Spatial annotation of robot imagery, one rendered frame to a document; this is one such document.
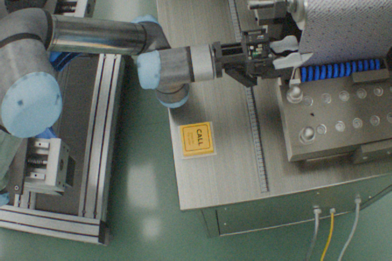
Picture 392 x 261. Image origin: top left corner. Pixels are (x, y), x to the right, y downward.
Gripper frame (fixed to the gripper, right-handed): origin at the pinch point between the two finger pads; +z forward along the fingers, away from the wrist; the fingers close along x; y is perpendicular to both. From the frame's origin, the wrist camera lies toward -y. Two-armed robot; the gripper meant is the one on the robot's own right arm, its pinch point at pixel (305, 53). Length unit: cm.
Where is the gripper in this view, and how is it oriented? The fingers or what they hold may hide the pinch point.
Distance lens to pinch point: 113.1
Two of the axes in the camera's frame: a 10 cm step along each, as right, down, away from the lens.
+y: -0.6, -3.2, -9.5
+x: -1.3, -9.4, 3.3
